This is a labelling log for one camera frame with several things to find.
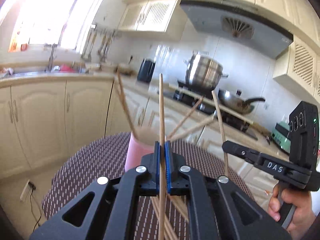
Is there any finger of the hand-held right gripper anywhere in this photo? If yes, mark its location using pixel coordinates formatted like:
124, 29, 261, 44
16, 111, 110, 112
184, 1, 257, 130
222, 140, 265, 164

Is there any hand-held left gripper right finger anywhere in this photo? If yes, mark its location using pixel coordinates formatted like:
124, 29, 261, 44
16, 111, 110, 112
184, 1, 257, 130
164, 141, 292, 240

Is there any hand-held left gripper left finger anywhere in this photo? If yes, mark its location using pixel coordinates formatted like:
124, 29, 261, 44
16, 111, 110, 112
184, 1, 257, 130
29, 141, 160, 240

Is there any pink cup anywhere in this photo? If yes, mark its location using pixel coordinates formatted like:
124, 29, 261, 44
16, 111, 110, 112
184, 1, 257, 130
124, 131, 157, 173

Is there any long bamboo chopstick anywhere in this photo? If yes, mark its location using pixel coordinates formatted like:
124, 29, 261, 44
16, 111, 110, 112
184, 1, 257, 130
116, 71, 137, 137
212, 91, 229, 178
166, 117, 215, 140
166, 97, 203, 138
158, 73, 167, 240
114, 79, 134, 133

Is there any person's right hand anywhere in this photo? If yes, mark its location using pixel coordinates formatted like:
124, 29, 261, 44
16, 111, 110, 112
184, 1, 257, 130
267, 184, 318, 240

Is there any black glass gas stove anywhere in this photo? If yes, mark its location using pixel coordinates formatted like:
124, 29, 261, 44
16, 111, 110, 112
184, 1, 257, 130
173, 89, 258, 140

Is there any green electric cooker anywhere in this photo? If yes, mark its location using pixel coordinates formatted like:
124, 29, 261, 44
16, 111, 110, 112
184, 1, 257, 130
271, 121, 292, 154

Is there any round table, dotted brown cloth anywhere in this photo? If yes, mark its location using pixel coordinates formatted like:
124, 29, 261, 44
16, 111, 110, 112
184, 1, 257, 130
41, 131, 255, 240

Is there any steel steamer pot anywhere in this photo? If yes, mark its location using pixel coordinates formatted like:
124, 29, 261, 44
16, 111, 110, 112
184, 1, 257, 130
184, 51, 229, 93

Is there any black electric kettle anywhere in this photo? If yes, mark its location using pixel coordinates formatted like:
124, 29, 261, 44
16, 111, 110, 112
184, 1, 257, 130
137, 58, 156, 83

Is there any hanging steel spatula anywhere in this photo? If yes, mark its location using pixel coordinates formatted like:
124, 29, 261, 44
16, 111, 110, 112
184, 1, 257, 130
99, 34, 113, 62

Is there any hanging steel ladle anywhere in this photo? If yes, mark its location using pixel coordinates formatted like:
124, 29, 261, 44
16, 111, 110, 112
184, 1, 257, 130
81, 30, 97, 60

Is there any grey range hood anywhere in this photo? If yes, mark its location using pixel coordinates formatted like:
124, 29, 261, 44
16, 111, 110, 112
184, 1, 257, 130
179, 0, 293, 60

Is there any steel faucet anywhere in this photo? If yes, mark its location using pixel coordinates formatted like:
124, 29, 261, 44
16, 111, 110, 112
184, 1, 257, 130
44, 43, 58, 71

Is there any steel kitchen sink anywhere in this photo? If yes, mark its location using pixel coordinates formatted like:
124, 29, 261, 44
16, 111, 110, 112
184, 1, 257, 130
0, 69, 90, 77

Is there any orange bottle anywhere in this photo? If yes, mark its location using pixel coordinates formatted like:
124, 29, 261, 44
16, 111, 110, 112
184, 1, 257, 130
9, 36, 19, 53

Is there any barred kitchen window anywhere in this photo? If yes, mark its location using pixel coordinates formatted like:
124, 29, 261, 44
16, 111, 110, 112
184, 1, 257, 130
7, 0, 100, 53

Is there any steel wok black handle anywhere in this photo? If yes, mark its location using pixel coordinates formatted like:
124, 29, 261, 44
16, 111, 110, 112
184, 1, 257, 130
217, 89, 266, 115

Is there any lattice door wall cabinet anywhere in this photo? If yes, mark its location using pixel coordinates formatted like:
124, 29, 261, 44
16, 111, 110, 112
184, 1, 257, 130
117, 0, 182, 33
272, 35, 320, 98

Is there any thin black cable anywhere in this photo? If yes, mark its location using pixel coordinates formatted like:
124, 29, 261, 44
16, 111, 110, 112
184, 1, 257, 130
29, 182, 45, 229

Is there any low wall socket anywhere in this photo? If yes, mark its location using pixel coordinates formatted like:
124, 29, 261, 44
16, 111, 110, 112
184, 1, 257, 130
20, 179, 35, 203

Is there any steel wall utensil rack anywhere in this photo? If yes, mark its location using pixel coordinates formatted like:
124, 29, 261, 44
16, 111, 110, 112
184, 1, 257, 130
90, 24, 120, 34

